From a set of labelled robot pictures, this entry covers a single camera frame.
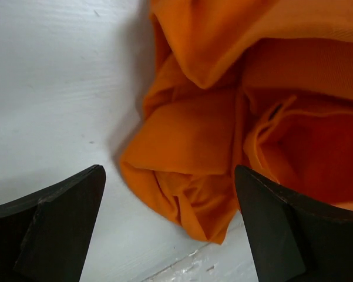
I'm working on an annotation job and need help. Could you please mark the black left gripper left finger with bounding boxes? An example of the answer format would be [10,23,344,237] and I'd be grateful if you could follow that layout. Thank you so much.
[0,165,106,281]

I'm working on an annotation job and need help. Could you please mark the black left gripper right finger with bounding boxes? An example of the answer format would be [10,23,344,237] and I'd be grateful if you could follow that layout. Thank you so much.
[234,165,353,281]

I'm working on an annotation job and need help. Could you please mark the orange trousers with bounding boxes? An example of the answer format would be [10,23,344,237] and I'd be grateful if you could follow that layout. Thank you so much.
[120,1,353,244]

